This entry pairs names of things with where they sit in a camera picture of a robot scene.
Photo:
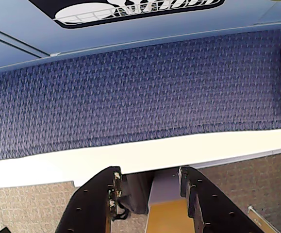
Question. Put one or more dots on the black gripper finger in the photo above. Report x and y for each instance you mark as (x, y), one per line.
(218, 208)
(91, 206)

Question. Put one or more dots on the yellow wooden panel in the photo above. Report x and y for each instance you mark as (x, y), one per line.
(167, 218)

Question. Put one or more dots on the light blue toy kitchen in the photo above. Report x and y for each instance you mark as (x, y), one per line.
(33, 19)

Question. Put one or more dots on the black white dishwasher sticker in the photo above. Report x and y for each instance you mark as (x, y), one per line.
(135, 13)

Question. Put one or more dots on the silver metal bracket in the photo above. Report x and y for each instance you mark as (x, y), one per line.
(259, 218)

